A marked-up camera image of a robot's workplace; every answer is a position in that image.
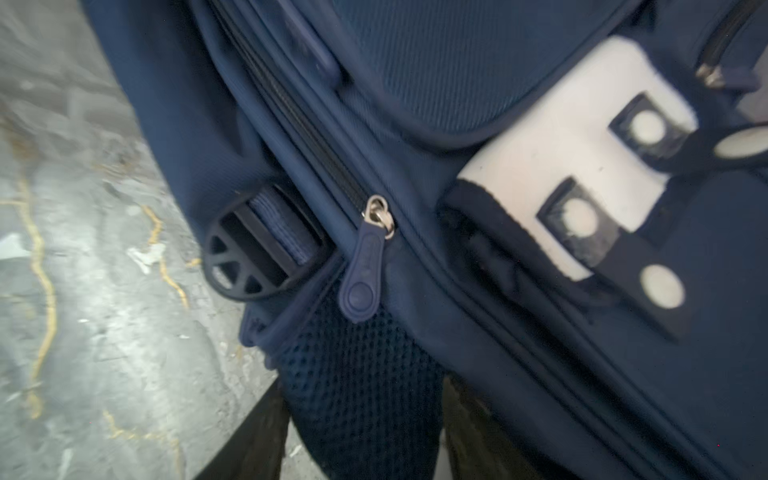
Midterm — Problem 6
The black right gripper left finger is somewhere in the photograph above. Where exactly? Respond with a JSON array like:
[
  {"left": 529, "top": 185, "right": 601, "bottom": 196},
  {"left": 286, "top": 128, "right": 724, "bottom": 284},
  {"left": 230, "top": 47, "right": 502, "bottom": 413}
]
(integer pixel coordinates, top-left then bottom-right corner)
[{"left": 195, "top": 380, "right": 290, "bottom": 480}]

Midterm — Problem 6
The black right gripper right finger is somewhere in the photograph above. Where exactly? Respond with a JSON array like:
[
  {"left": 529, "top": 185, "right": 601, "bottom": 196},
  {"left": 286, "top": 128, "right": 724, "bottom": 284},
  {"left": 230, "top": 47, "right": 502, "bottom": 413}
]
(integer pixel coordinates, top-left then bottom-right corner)
[{"left": 440, "top": 375, "right": 576, "bottom": 479}]

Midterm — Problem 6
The navy blue student backpack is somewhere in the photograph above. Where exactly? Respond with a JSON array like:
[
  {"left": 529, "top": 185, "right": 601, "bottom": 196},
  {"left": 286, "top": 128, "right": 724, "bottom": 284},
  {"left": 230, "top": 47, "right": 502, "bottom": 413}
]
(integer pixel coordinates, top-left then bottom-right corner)
[{"left": 82, "top": 1, "right": 767, "bottom": 479}]

